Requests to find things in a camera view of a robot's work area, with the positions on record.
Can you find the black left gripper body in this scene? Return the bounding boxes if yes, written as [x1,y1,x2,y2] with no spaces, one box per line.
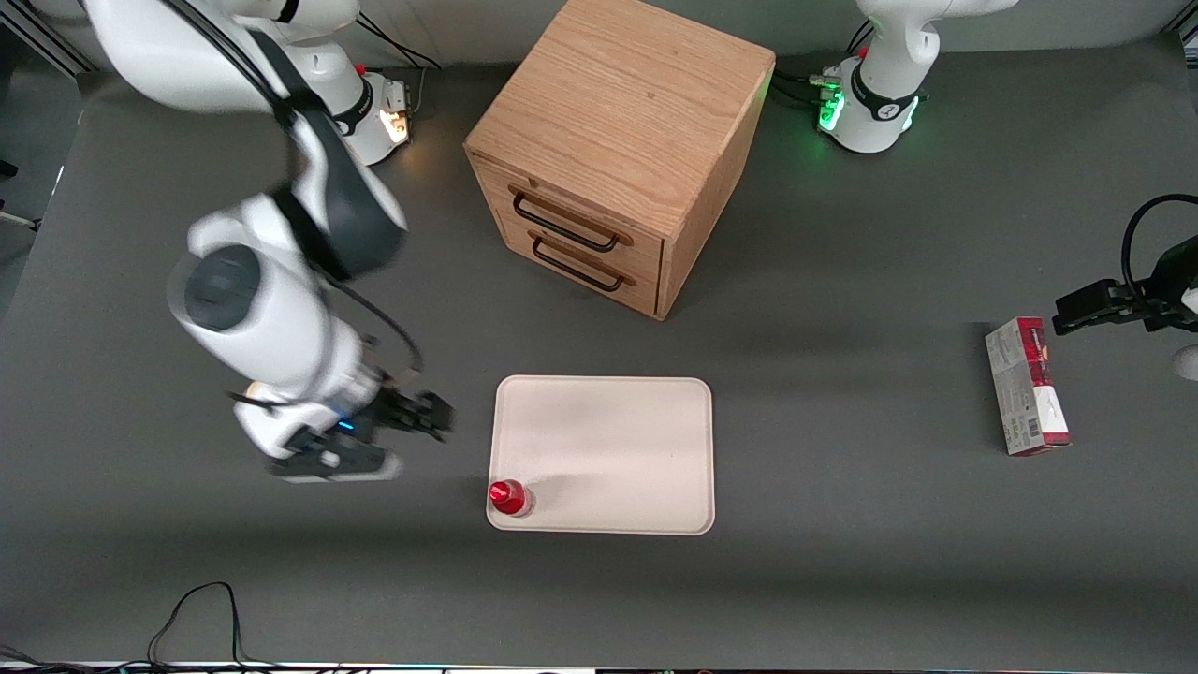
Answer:
[1121,237,1198,334]

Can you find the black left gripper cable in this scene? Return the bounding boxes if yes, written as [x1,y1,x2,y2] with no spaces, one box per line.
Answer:
[1121,193,1198,302]

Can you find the black looped cable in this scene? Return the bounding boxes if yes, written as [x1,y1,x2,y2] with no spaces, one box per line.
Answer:
[145,581,282,671]

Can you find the grey and red carton box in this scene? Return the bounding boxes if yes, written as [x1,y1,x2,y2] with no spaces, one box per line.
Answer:
[985,316,1073,458]

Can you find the black arm base cables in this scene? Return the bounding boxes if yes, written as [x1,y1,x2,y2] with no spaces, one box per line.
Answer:
[356,17,445,118]
[771,19,876,111]

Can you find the aluminium frame rail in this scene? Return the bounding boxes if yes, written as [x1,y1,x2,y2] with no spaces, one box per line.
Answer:
[0,14,96,76]

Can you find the black drawer handle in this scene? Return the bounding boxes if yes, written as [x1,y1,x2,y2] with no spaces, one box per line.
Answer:
[531,234,626,293]
[511,190,622,254]

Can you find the wooden drawer cabinet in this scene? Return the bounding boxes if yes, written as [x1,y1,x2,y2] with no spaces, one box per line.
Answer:
[463,0,777,322]

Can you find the beige rectangular tray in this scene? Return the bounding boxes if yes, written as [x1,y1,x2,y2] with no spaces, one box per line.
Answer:
[486,375,717,536]

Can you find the black left arm base cables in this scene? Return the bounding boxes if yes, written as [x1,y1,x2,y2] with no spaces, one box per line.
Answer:
[771,19,876,111]

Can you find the red coke bottle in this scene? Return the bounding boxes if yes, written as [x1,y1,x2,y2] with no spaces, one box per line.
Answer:
[488,478,535,519]

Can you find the black right arm base cables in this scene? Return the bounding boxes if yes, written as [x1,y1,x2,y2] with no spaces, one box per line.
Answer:
[356,17,445,118]

